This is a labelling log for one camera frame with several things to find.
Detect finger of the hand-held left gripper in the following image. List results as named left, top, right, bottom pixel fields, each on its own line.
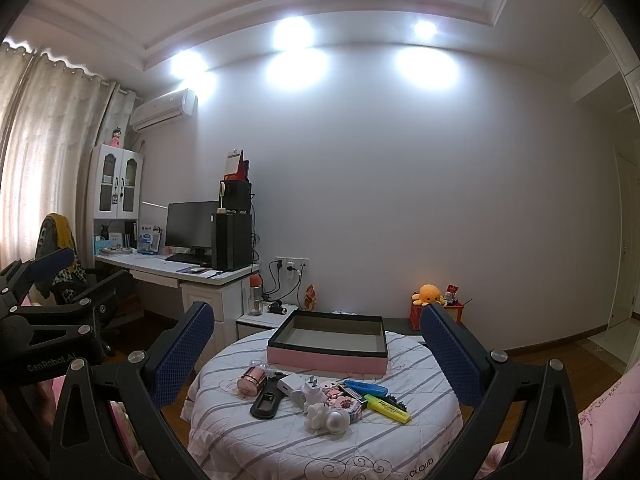
left=5, top=272, right=132, bottom=346
left=0, top=247, right=77, bottom=311

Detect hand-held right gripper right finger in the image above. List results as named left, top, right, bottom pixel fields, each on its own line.
left=419, top=304, right=583, bottom=480

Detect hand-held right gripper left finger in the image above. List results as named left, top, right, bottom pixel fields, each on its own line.
left=49, top=301, right=216, bottom=480

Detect rose gold metal cup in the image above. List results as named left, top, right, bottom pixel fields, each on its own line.
left=236, top=366, right=267, bottom=399

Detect yellow highlighter pen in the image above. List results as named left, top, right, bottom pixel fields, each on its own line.
left=363, top=393, right=412, bottom=423

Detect blue highlighter pen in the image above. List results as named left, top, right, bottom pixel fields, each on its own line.
left=342, top=380, right=388, bottom=397

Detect black plastic comb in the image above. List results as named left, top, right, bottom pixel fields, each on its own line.
left=250, top=372, right=290, bottom=421

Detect pink block ring toy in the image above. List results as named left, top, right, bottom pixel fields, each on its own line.
left=330, top=394, right=368, bottom=423

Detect pink cardboard box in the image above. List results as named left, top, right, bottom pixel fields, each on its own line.
left=266, top=310, right=389, bottom=376

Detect white pronged plug adapter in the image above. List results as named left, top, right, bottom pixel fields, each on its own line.
left=291, top=375, right=326, bottom=413

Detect white doll figurine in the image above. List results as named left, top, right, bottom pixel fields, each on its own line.
left=305, top=402, right=351, bottom=435

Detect yellow leopard print cloth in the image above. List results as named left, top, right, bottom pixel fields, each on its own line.
left=39, top=213, right=88, bottom=306

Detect black office chair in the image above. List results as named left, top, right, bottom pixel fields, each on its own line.
left=37, top=213, right=136, bottom=356

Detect red storage box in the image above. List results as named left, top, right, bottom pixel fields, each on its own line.
left=409, top=300, right=463, bottom=331

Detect black and white low cabinet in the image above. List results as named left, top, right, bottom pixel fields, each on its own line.
left=382, top=317, right=471, bottom=347

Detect orange octopus plush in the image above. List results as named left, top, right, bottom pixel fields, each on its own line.
left=412, top=284, right=447, bottom=308

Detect white desk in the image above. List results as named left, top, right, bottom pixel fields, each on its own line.
left=94, top=247, right=261, bottom=356

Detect white nightstand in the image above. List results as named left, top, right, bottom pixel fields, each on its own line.
left=235, top=305, right=301, bottom=348

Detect plain pink bedsheet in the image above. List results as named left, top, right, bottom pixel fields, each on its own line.
left=20, top=295, right=156, bottom=480

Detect clear bottle with red cap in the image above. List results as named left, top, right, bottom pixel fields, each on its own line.
left=247, top=275, right=264, bottom=317

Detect black keyboard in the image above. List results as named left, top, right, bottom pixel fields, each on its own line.
left=165, top=252, right=213, bottom=266

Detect blue and white box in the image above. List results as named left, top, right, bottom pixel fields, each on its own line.
left=137, top=224, right=161, bottom=253

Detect white glass-door cabinet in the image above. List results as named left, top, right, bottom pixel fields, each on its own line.
left=91, top=143, right=146, bottom=221

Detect black computer tower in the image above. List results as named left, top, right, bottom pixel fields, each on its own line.
left=211, top=211, right=253, bottom=272

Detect beige curtain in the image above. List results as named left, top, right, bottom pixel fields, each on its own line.
left=0, top=40, right=141, bottom=281

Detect black computer monitor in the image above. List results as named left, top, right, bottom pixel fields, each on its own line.
left=165, top=201, right=221, bottom=256

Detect round table striped cloth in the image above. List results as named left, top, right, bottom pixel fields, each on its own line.
left=187, top=327, right=463, bottom=480

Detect pink printed quilt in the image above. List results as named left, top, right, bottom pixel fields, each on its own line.
left=475, top=360, right=640, bottom=480

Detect black speaker box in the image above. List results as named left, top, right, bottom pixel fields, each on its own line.
left=220, top=179, right=252, bottom=213

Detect white air conditioner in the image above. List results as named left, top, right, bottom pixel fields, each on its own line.
left=130, top=88, right=197, bottom=131

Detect red gift box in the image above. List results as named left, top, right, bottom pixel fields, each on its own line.
left=223, top=149, right=251, bottom=182

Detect white door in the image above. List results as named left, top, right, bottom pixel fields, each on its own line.
left=607, top=152, right=640, bottom=331

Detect black power cables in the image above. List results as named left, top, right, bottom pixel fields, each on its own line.
left=260, top=260, right=301, bottom=306

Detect white wall socket strip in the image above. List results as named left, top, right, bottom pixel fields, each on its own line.
left=275, top=257, right=310, bottom=281

